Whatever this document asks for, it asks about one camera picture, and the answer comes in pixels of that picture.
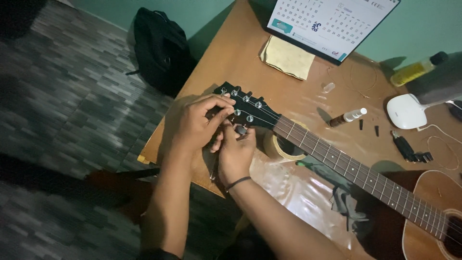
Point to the brown acoustic guitar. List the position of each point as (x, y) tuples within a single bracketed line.
[(346, 169)]

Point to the white desk lamp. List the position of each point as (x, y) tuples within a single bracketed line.
[(415, 104)]

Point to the white desk calendar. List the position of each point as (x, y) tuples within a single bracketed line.
[(330, 25)]

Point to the clear plastic sheet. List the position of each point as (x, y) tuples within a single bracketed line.
[(299, 195)]

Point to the person's right fingers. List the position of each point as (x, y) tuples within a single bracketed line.
[(234, 134)]

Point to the small clear plastic cap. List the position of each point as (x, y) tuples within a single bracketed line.
[(329, 87)]

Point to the yellow cleaning cloth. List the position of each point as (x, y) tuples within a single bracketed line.
[(287, 57)]

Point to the brown spray bottle white nozzle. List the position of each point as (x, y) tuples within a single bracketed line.
[(346, 117)]

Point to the roll of brown packing tape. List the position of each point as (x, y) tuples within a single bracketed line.
[(279, 146)]

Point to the black wrist band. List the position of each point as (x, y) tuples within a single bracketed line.
[(237, 182)]

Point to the yellow liquid bottle black cap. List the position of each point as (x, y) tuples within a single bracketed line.
[(415, 70)]

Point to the person's right hand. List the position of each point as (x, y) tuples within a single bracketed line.
[(234, 151)]

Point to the black backpack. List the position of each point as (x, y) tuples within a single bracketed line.
[(160, 50)]

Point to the person's left hand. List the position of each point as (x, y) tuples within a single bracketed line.
[(187, 122)]

